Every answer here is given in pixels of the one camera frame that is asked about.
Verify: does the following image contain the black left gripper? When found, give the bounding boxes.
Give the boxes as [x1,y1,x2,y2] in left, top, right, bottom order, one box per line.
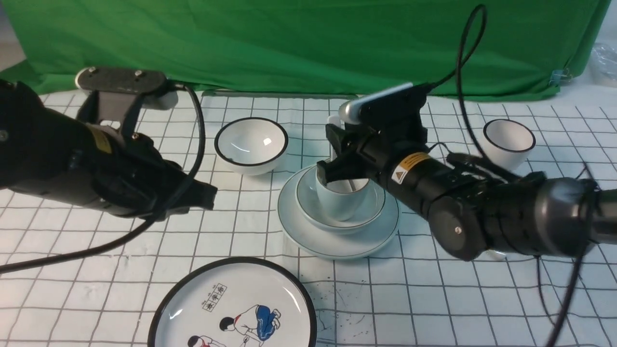
[96,135,218,219]

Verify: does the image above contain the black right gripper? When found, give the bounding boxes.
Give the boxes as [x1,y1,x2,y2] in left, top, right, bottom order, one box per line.
[316,96,434,193]

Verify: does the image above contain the pale blue ceramic cup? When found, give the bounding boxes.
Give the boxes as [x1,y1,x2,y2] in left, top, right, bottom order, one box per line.
[315,166,370,221]

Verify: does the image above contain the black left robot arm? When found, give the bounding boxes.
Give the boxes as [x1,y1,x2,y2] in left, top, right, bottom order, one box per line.
[0,80,188,219]

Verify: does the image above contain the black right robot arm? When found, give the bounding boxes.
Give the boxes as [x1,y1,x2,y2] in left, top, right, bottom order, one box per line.
[317,84,616,261]

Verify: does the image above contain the pale blue shallow bowl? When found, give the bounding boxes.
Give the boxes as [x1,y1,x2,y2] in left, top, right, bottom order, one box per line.
[295,165,386,235]

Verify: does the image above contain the white bowl with black rim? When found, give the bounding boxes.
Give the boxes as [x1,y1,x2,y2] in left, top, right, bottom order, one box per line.
[214,117,290,176]

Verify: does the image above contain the pale blue round plate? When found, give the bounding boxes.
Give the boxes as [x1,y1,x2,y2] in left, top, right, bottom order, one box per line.
[277,167,401,260]

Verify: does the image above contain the white grid tablecloth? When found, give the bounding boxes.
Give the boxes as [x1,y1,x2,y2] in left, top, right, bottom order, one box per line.
[0,92,617,347]

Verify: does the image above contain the illustrated black rimmed plate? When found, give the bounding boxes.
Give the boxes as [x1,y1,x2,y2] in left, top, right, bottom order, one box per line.
[147,257,317,347]

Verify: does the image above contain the small white black rimmed cup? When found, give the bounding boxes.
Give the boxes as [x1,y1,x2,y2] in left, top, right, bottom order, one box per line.
[480,119,536,171]

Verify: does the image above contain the green backdrop cloth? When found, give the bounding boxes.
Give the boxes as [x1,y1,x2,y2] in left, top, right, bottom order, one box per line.
[1,0,610,102]

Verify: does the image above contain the blue binder clip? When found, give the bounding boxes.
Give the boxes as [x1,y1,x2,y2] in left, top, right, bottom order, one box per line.
[549,68,573,86]

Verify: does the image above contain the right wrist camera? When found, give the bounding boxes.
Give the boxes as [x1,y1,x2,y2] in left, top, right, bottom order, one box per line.
[338,82,433,127]

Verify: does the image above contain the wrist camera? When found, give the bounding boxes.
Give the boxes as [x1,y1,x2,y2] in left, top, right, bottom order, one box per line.
[75,66,178,137]
[338,82,433,127]

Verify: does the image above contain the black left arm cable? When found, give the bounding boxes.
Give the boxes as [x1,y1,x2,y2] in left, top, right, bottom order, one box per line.
[0,83,207,274]

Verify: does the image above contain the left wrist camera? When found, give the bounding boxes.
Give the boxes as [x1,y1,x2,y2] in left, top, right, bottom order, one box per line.
[75,66,178,137]

